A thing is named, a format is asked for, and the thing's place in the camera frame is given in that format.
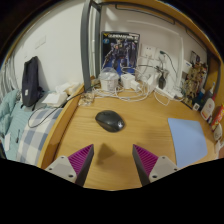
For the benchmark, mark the teal blanket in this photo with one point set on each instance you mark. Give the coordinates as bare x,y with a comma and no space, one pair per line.
10,120

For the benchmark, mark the plaid blue white bedding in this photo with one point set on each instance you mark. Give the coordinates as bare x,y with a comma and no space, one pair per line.
35,133

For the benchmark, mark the white power strip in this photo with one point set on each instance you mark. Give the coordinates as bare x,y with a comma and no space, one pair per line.
165,92

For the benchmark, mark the robot model kit box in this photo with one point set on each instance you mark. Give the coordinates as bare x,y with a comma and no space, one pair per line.
120,51

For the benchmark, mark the small white charger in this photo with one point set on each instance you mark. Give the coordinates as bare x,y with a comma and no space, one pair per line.
135,85

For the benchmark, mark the clear plastic snack bag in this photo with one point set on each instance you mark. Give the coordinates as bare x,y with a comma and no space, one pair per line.
86,99

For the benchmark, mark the clear domed plastic cup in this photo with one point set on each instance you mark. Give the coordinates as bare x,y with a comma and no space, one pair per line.
109,79

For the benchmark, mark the black computer mouse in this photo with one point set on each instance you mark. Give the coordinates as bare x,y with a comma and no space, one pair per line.
110,120

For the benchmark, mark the blue-capped spray bottle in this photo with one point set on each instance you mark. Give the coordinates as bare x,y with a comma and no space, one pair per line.
210,90

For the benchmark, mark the large white charger block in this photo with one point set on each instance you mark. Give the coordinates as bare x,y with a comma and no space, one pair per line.
127,81

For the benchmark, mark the white wall socket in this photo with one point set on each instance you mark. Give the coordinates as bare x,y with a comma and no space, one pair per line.
149,51

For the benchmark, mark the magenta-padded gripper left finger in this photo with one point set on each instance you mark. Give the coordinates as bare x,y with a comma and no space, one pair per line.
66,168

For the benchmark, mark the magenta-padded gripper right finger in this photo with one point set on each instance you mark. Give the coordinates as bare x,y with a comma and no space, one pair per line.
158,168

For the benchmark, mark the black bag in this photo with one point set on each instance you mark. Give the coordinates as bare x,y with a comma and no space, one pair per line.
30,81

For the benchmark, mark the black plug adapter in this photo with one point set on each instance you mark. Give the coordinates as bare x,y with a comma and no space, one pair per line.
162,81

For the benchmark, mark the light blue mouse pad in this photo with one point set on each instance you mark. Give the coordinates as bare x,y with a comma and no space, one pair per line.
188,141

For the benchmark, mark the white tissue pack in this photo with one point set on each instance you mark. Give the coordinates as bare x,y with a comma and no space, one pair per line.
55,99
68,88

